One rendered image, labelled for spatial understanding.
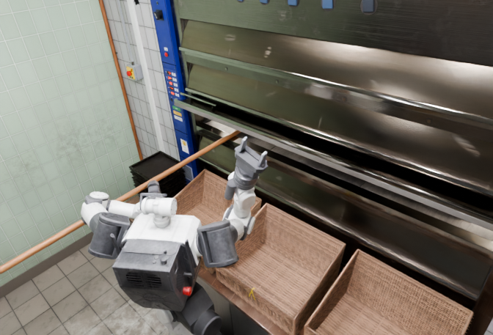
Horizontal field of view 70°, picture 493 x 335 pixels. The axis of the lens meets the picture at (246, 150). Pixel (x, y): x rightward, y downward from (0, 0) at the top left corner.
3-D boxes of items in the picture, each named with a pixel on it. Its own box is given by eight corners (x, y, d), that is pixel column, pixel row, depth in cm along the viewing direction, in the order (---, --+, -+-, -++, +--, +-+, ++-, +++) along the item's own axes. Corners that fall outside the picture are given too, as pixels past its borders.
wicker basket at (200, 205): (209, 196, 270) (205, 167, 255) (265, 230, 236) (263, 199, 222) (156, 232, 241) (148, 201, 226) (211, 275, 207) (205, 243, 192)
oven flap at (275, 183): (200, 157, 255) (204, 131, 249) (477, 296, 149) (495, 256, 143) (196, 158, 252) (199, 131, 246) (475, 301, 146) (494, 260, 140)
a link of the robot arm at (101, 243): (106, 240, 143) (117, 254, 132) (84, 238, 137) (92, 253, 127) (115, 213, 143) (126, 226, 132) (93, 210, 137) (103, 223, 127)
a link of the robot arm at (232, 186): (261, 182, 127) (255, 198, 136) (249, 160, 132) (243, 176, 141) (233, 191, 122) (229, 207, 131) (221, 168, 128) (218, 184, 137)
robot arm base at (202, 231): (245, 257, 130) (233, 266, 119) (214, 262, 134) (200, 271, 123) (235, 217, 131) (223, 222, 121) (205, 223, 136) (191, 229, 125)
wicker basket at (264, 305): (267, 232, 235) (265, 200, 220) (343, 276, 201) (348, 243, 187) (215, 279, 205) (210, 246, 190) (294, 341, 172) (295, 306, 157)
